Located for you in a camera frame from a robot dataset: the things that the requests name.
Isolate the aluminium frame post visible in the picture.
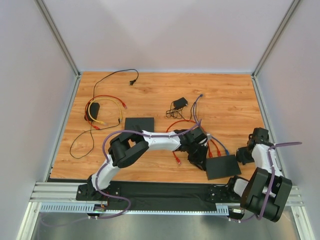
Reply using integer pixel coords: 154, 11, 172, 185
34, 0, 81, 77
251, 0, 302, 79

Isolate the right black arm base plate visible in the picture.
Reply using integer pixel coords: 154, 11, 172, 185
207, 185, 241, 204

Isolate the black power adapter right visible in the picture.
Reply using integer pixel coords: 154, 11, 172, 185
173, 97, 188, 110

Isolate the left aluminium frame post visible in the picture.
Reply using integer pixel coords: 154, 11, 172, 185
34, 0, 81, 77

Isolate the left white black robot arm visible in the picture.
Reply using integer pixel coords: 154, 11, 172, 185
87, 124, 209, 192

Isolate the orange ethernet cable loop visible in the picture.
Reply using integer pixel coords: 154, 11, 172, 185
166, 119, 222, 158
171, 142, 215, 166

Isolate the thin black cable switch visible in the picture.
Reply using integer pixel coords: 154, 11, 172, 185
165, 101, 193, 121

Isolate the purple loose cable end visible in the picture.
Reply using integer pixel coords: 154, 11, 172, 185
190, 93, 231, 156

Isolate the aluminium front rail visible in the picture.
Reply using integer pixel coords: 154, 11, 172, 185
29, 182, 305, 207

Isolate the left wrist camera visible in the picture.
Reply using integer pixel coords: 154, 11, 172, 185
206, 133, 212, 144

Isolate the grey slotted cable duct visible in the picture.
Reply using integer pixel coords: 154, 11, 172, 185
39, 202, 229, 216

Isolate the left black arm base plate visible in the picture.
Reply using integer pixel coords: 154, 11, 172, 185
75, 183, 124, 202

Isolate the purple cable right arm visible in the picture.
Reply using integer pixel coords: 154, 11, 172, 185
228, 141, 303, 223

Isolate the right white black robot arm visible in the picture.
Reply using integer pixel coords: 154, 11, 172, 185
226, 127, 295, 223

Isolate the black network switch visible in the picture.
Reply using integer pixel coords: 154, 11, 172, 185
124, 117, 155, 132
205, 154, 242, 180

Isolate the right aluminium frame post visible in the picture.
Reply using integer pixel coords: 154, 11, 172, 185
251, 0, 302, 79

